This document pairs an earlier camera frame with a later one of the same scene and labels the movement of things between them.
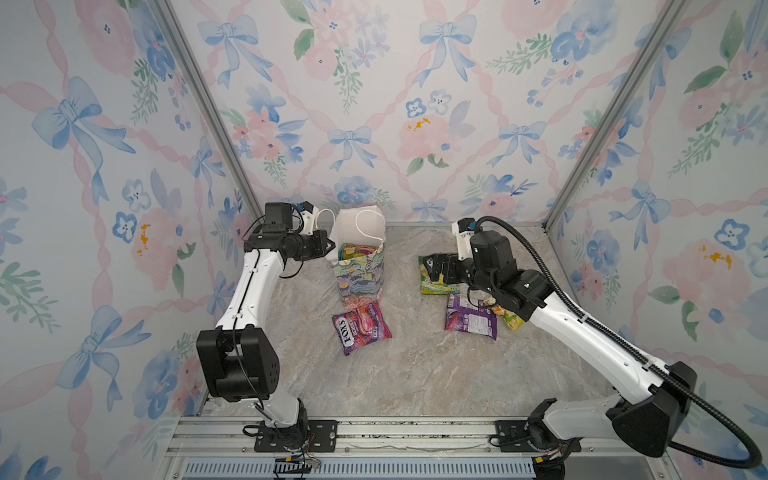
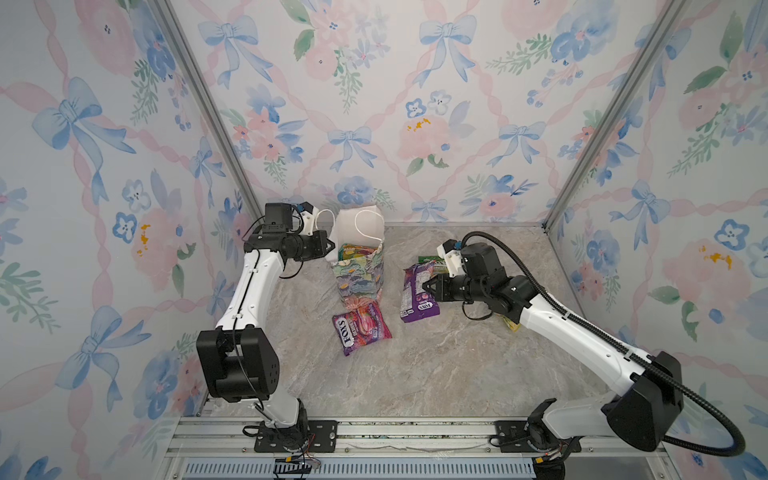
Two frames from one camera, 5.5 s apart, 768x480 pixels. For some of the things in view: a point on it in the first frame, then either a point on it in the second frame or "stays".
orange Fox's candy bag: (349, 251) stays
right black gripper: (451, 263) stays
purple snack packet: (467, 313) → (418, 301)
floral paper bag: (359, 234) stays
